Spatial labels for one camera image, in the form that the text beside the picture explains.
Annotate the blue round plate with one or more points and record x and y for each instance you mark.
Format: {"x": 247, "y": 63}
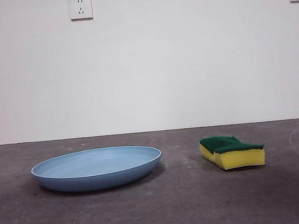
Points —
{"x": 96, "y": 166}

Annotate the yellow sponge with green pad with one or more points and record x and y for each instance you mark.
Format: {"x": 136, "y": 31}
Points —
{"x": 237, "y": 159}

